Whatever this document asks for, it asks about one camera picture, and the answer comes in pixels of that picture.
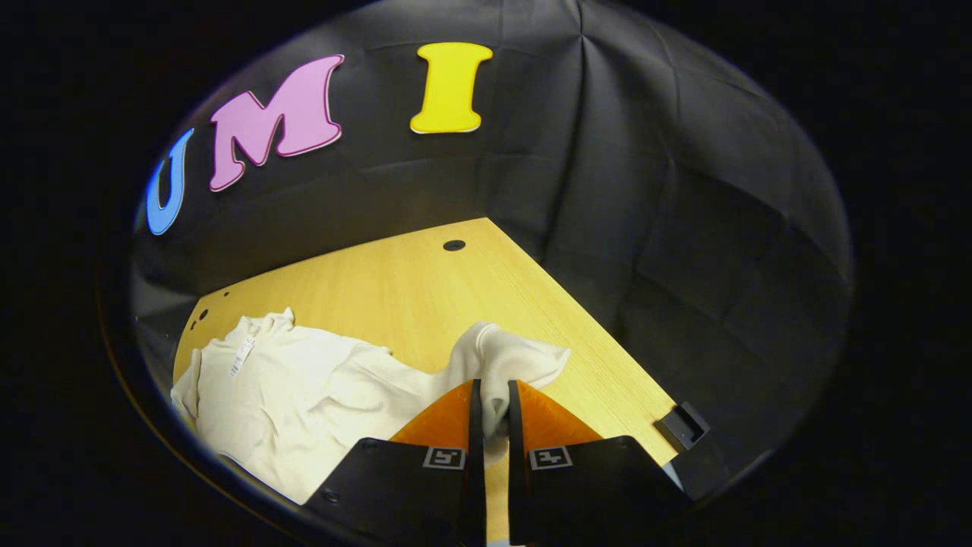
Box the cream white sweatshirt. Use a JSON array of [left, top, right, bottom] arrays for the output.
[[170, 307, 572, 506]]

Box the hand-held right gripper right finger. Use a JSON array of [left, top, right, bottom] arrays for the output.
[[507, 379, 693, 547]]

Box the black table edge bracket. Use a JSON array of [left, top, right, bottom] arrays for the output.
[[655, 401, 712, 451]]

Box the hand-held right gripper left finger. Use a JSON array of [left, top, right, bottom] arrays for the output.
[[302, 378, 488, 547]]

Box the black backdrop cloth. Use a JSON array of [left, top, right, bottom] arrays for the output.
[[129, 0, 855, 502]]

